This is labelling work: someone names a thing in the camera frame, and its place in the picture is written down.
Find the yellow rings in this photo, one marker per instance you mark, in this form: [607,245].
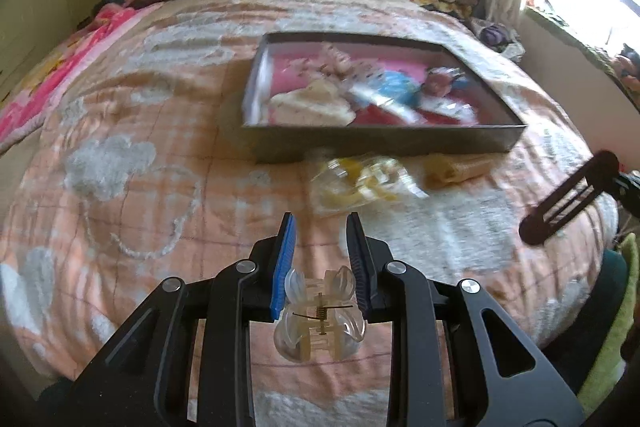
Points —
[365,184]

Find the dark maroon long hair clip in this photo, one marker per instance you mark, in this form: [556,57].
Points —
[578,191]

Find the blue square hair clip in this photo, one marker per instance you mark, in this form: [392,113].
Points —
[461,84]

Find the clothes on window sill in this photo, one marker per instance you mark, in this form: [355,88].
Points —
[621,67]

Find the orange cloud pattern quilt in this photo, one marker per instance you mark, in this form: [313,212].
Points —
[142,173]

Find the pink cartoon blanket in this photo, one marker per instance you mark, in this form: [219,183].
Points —
[28,105]

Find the polka dot fabric bow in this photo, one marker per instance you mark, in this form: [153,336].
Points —
[336,65]

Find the earring card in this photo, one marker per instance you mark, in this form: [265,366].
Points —
[460,112]

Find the white card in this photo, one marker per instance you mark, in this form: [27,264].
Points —
[368,98]

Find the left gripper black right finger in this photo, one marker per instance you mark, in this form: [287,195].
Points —
[360,261]

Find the clear pearl claw clip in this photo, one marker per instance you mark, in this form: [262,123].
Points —
[320,319]

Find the grey tray box pink inside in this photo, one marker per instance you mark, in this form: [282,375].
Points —
[412,70]

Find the floral fabric laundry bag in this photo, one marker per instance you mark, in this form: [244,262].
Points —
[501,39]

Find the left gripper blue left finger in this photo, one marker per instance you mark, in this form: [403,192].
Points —
[281,262]

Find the amber spiral hair clip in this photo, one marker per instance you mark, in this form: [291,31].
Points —
[444,170]

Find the cream claw hair clip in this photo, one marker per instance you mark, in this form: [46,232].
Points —
[320,104]

